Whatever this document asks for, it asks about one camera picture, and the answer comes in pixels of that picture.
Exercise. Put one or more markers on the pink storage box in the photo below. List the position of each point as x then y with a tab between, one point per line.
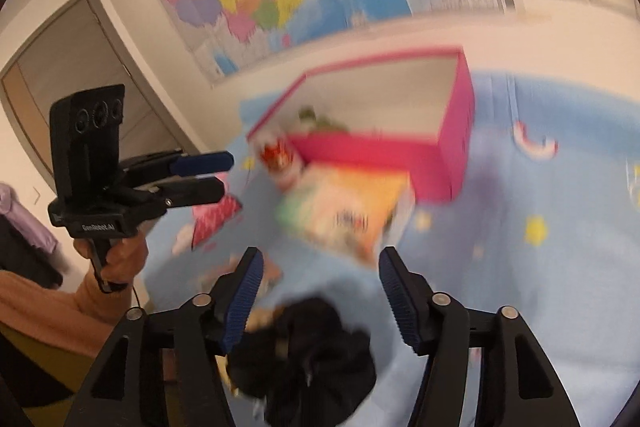
380	157

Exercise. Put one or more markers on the blue printed bedsheet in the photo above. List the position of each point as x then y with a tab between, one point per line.
500	257

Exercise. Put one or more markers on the green soft item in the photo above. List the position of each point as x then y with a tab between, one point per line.
320	119

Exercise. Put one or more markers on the person's left hand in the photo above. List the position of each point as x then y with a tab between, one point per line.
130	257

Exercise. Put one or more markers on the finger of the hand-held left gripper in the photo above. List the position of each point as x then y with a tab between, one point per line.
200	163
200	191

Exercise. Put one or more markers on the person's left forearm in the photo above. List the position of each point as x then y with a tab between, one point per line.
40	307

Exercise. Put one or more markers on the grey door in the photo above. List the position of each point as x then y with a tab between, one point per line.
65	52

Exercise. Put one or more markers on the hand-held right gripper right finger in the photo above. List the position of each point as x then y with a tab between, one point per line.
400	302

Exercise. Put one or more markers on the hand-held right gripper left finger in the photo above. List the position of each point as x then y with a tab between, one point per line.
245	302

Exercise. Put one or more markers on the pastel colourful tissue pack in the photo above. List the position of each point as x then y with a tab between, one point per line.
340	207

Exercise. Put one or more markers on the dark cloth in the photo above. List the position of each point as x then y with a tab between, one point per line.
25	267

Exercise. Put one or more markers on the person's olive garment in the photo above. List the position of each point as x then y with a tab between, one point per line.
40	362

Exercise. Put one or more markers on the black cloth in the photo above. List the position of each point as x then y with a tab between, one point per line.
310	357

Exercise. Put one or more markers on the purple clothing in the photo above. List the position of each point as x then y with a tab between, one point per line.
30	222

